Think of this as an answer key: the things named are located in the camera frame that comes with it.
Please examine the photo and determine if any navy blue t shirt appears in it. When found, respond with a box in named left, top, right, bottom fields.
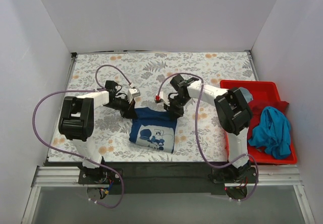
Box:
left=129, top=107, right=177, bottom=153

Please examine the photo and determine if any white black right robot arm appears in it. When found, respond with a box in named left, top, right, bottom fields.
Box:
left=155, top=73, right=252, bottom=182

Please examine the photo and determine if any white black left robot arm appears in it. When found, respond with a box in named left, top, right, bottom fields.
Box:
left=58, top=80, right=140, bottom=184

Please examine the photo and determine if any floral patterned table mat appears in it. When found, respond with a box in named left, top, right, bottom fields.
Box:
left=47, top=51, right=259, bottom=163

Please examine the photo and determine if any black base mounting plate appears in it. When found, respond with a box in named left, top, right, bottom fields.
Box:
left=77, top=161, right=259, bottom=196

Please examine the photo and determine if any grey t shirt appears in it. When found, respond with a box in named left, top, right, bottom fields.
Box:
left=239, top=87, right=253, bottom=103

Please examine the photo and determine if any red t shirt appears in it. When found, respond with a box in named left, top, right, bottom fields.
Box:
left=247, top=99, right=289, bottom=140

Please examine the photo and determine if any red plastic bin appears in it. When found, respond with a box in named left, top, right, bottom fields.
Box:
left=220, top=80, right=297, bottom=165

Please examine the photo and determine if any teal blue t shirt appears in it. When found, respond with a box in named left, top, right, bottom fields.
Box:
left=248, top=106, right=291, bottom=160

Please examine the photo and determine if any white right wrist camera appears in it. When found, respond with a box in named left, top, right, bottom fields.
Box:
left=154, top=91, right=170, bottom=105

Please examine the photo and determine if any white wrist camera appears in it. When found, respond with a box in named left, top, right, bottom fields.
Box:
left=154, top=91, right=170, bottom=105
left=127, top=83, right=140, bottom=103

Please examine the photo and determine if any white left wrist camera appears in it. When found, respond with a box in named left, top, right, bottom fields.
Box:
left=127, top=83, right=140, bottom=103

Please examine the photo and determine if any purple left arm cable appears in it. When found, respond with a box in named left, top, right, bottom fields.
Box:
left=32, top=64, right=134, bottom=208

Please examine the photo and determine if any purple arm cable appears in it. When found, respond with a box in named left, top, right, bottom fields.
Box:
left=157, top=72, right=260, bottom=202
left=32, top=64, right=134, bottom=208

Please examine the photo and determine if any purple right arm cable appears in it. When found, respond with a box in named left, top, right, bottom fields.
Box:
left=157, top=72, right=260, bottom=202

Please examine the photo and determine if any aluminium frame rail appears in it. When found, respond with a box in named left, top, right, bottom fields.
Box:
left=21, top=165, right=84, bottom=224

